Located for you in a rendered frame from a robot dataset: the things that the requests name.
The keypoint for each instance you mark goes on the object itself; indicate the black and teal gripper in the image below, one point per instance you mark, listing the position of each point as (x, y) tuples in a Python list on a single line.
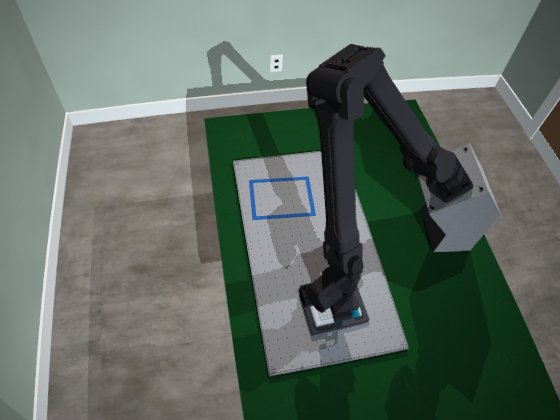
[(351, 304)]

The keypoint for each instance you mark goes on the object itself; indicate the blue tape outline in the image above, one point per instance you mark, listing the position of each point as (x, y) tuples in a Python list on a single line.
[(254, 217)]

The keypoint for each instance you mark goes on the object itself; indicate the white well plate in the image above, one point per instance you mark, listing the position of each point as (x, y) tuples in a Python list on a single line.
[(325, 317)]

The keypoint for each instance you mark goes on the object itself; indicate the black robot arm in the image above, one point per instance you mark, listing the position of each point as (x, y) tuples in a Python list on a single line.
[(328, 89)]

